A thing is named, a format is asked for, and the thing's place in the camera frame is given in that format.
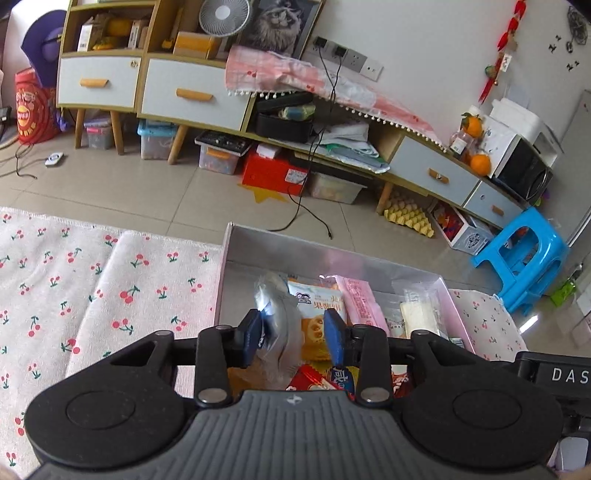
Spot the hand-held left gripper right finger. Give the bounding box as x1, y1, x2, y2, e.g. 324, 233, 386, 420
323, 308, 478, 409

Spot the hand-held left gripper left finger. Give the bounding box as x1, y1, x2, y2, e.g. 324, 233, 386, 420
111, 308, 265, 409

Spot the orange white biscuit packet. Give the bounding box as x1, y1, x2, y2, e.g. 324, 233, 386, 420
287, 277, 347, 363

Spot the silver snack packet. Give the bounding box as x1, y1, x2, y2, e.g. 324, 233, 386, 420
252, 272, 305, 391

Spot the pink snack packet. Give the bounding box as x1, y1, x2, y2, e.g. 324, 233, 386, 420
321, 274, 393, 337

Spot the red white snack packet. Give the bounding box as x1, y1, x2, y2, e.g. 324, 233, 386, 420
392, 367, 413, 398

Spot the pink cardboard box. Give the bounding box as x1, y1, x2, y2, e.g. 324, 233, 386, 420
213, 222, 476, 402

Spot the clear packet with white bar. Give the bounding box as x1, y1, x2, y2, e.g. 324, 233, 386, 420
399, 288, 451, 342

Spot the green packet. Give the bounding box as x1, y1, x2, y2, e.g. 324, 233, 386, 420
549, 277, 578, 305

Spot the yellow egg tray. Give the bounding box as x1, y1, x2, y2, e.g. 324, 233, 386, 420
384, 193, 435, 238

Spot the low wooden stand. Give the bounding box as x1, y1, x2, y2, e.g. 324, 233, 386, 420
245, 90, 529, 229

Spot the clear bin with white lid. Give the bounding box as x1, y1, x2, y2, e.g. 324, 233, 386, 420
307, 172, 368, 205

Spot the blue plastic stool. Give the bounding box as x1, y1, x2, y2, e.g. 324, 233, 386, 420
471, 207, 571, 317

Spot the red cardboard box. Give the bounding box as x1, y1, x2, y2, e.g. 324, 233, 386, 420
241, 150, 310, 197

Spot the white printed toy box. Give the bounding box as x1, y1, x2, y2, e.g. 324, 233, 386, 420
429, 200, 495, 256

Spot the clear bin with black lid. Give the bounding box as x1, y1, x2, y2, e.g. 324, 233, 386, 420
195, 130, 252, 176

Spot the stack of papers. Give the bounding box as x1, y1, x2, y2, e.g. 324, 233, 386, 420
314, 122, 391, 174

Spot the cherry print white blanket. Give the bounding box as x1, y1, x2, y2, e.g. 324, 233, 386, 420
0, 207, 529, 480

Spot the small grey drawer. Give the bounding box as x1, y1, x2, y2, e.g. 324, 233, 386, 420
464, 181, 525, 228

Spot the large grey drawer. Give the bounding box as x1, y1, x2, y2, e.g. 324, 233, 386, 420
392, 136, 478, 192

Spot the wide wooden cabinet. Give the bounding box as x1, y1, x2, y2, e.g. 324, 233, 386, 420
136, 0, 257, 166

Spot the black and white microwave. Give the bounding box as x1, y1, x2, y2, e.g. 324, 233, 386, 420
489, 136, 555, 201

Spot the black case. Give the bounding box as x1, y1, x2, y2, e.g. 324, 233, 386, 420
255, 92, 317, 143

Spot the grey door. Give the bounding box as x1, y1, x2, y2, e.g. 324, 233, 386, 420
566, 90, 591, 245

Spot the clear bin with blue lid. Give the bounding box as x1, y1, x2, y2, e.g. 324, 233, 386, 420
137, 120, 178, 161

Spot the green yellow pouch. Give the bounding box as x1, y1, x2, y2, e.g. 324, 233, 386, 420
277, 105, 315, 121

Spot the white printed carton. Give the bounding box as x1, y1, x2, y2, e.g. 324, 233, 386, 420
531, 122, 565, 155

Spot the narrow wooden cabinet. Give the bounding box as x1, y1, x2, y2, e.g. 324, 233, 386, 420
55, 0, 146, 155

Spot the small clear storage bin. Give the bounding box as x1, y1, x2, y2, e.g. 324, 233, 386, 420
83, 117, 114, 149

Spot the white foam box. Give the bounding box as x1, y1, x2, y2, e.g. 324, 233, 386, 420
489, 98, 539, 134

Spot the wide white drawer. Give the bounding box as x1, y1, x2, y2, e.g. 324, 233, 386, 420
140, 58, 252, 132

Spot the pink cherry print cloth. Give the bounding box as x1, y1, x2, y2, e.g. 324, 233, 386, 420
225, 45, 451, 151

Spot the yellow cardboard box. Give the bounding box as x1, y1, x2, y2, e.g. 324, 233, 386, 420
173, 31, 222, 58

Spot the small white drawer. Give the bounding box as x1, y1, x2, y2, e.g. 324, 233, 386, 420
58, 54, 141, 112

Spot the red printed bag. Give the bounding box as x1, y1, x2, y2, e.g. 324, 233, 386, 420
14, 67, 61, 145

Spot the cat picture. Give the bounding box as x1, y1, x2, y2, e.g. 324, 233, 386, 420
240, 0, 324, 58

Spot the white and orange box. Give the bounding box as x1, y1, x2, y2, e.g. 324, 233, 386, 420
127, 21, 148, 49

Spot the white desk fan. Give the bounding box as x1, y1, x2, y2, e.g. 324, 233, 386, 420
199, 0, 252, 60

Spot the red hanging ornament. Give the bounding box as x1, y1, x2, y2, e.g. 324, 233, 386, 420
478, 0, 529, 104

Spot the purple fabric object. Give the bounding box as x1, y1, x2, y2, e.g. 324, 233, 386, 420
21, 9, 70, 88

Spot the short black power cable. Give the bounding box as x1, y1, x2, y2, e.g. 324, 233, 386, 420
307, 46, 347, 158

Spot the thin black floor cable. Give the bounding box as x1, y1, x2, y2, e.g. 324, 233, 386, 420
0, 138, 47, 180

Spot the long black power cable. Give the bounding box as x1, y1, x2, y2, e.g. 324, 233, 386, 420
286, 39, 342, 240

